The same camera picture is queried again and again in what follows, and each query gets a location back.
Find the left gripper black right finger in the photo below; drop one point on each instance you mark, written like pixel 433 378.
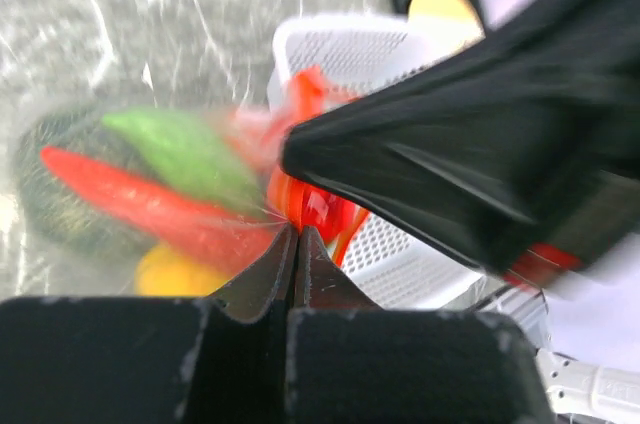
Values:
pixel 350 361

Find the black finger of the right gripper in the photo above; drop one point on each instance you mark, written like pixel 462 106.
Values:
pixel 516 152

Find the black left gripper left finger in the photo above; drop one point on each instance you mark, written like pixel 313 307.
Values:
pixel 215 359

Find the yellow bell pepper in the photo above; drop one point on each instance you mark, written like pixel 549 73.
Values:
pixel 163 272

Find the orange carrot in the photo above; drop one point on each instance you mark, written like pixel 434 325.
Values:
pixel 206 232

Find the clear zip top bag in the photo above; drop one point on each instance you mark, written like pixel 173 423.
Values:
pixel 55 243

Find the green bitter gourd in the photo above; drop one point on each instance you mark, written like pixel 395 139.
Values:
pixel 189 156

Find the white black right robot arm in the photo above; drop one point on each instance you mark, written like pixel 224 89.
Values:
pixel 588 348

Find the white plastic perforated basket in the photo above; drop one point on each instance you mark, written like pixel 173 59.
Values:
pixel 359 54

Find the peach and cream plate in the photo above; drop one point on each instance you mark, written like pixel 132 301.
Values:
pixel 445 9

